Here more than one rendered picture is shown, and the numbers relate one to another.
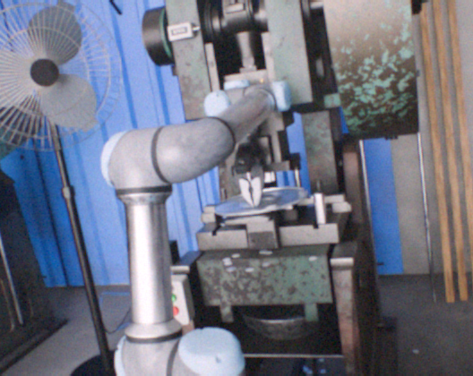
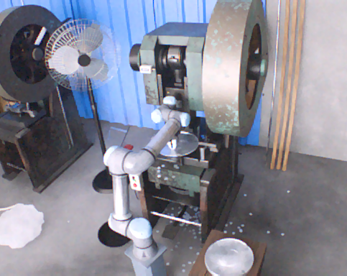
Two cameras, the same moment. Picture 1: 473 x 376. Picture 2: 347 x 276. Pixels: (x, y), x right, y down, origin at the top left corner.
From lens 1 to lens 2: 92 cm
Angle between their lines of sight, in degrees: 23
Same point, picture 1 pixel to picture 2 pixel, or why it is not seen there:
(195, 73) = (151, 86)
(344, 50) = (210, 117)
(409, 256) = (263, 139)
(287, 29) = (195, 79)
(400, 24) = (233, 116)
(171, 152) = (128, 168)
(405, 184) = (266, 106)
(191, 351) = (133, 228)
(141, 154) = (118, 164)
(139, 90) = (134, 31)
